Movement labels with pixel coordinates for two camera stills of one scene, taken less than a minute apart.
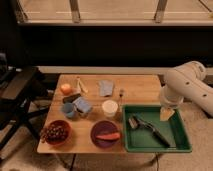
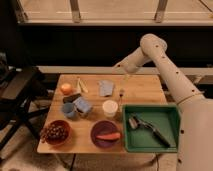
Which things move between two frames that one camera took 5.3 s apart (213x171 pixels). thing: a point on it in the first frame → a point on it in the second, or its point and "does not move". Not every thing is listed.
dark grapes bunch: (54, 132) does not move
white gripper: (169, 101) → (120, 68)
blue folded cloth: (106, 87) does not move
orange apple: (65, 89) does not move
